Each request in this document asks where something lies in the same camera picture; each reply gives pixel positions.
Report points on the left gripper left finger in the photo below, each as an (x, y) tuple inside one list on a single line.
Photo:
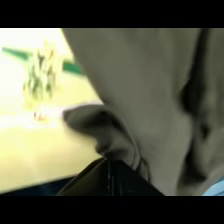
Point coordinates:
[(91, 181)]

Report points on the grey garment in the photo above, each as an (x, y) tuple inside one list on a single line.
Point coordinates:
[(146, 93)]

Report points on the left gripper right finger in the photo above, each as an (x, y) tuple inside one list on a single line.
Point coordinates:
[(130, 183)]

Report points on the blue garment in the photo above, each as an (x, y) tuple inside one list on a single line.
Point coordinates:
[(216, 190)]

